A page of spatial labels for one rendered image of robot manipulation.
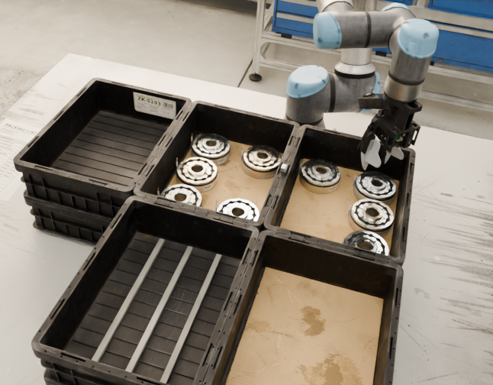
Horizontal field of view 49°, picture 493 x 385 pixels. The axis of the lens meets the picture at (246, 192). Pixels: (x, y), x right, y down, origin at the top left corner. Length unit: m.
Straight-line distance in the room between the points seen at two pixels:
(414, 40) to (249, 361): 0.69
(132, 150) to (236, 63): 2.13
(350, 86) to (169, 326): 0.86
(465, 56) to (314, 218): 2.04
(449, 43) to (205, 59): 1.46
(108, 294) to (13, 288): 0.30
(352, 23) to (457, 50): 2.03
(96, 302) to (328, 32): 0.73
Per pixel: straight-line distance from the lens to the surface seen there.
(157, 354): 1.08
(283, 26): 3.22
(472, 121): 3.44
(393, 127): 1.22
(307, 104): 1.59
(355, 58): 1.59
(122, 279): 1.19
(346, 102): 1.61
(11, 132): 1.84
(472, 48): 3.20
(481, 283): 1.51
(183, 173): 1.37
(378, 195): 1.39
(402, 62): 1.15
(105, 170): 1.44
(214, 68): 3.48
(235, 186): 1.38
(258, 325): 1.12
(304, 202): 1.36
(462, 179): 1.79
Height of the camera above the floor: 1.76
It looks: 43 degrees down
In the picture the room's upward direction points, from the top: 5 degrees clockwise
